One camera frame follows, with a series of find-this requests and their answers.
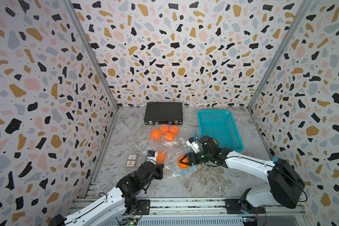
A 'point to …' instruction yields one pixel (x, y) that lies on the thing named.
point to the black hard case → (164, 113)
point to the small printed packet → (131, 160)
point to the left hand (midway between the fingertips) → (166, 165)
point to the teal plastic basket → (220, 125)
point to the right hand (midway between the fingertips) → (183, 162)
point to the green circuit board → (129, 221)
